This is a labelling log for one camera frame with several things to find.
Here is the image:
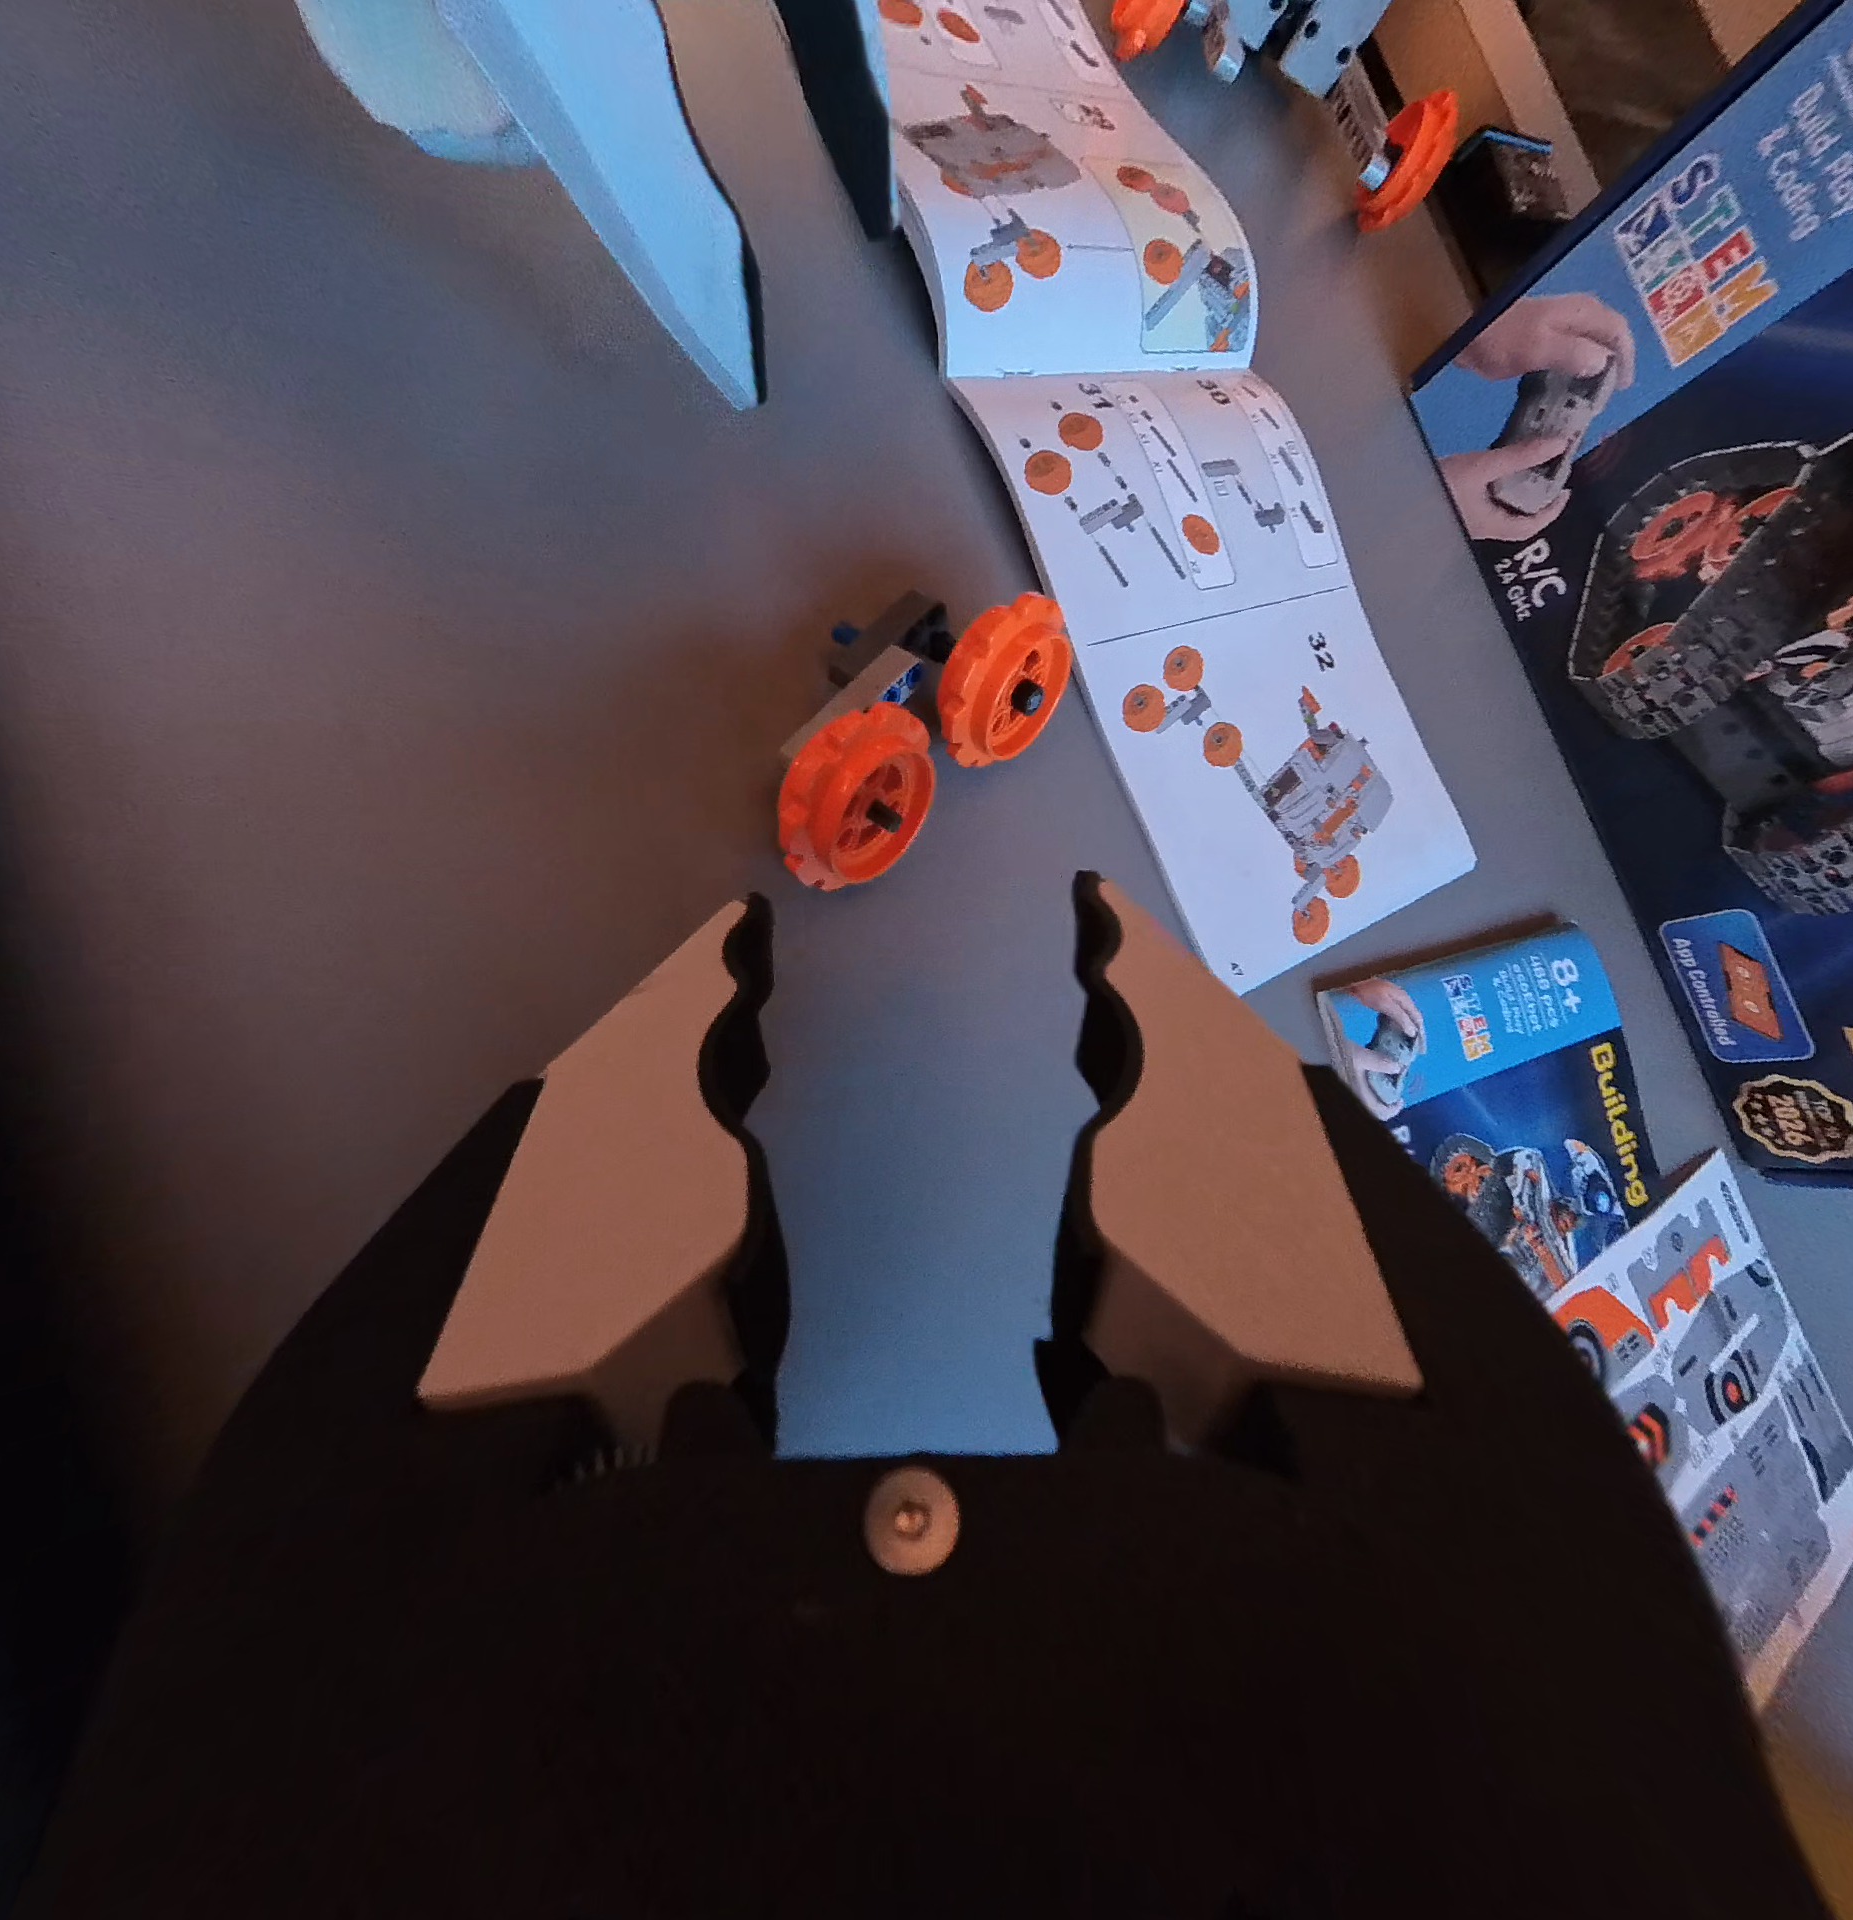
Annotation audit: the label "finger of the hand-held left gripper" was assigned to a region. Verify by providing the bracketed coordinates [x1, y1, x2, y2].
[777, 0, 908, 245]
[296, 0, 766, 414]

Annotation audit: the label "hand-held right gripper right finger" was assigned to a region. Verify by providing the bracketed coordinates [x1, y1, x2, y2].
[1043, 870, 1425, 1458]

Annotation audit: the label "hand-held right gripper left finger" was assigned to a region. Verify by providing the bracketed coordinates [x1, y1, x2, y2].
[417, 893, 791, 1458]

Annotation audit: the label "orange wheel grey beam assembly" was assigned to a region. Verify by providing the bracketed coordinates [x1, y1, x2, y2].
[777, 589, 1074, 894]

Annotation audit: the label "grey desk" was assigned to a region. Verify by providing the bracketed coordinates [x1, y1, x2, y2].
[0, 0, 1853, 1804]

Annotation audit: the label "blue instruction booklet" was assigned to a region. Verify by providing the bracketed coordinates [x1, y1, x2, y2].
[1316, 922, 1663, 1301]

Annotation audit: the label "open instruction manual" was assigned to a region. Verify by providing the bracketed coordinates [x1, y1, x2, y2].
[873, 0, 1478, 995]

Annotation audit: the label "folded building booklets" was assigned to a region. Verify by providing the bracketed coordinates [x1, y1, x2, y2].
[1549, 1152, 1853, 1712]

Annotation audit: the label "grey toy robot model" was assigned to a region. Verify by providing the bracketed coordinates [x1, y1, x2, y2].
[1109, 0, 1464, 237]

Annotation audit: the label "brown cardboard box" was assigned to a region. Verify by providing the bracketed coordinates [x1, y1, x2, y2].
[1376, 0, 1606, 302]

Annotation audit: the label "blue robot kit box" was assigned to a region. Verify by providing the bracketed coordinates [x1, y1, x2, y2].
[1410, 0, 1853, 1188]

